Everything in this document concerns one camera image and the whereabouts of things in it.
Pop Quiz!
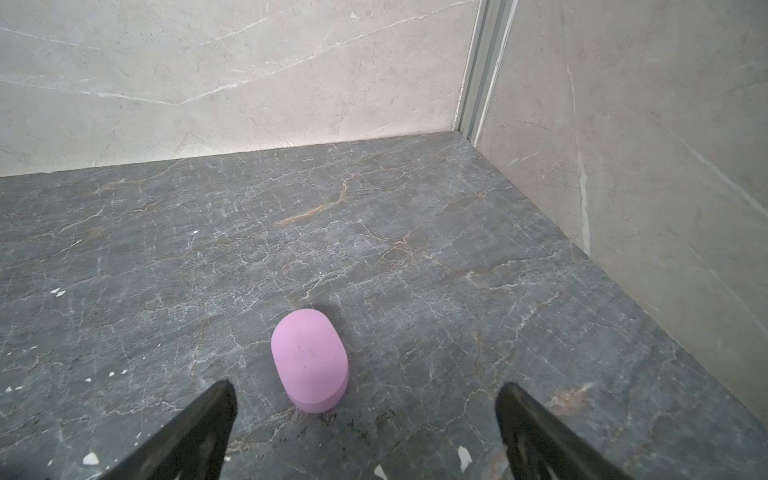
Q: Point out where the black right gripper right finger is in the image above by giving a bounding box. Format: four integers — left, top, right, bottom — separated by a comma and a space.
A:
495, 382, 628, 479

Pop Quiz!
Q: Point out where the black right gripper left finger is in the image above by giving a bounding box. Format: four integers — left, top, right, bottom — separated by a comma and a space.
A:
102, 380, 238, 480

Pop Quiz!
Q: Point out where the pink earbud charging case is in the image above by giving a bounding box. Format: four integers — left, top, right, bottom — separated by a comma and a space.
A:
270, 309, 350, 414

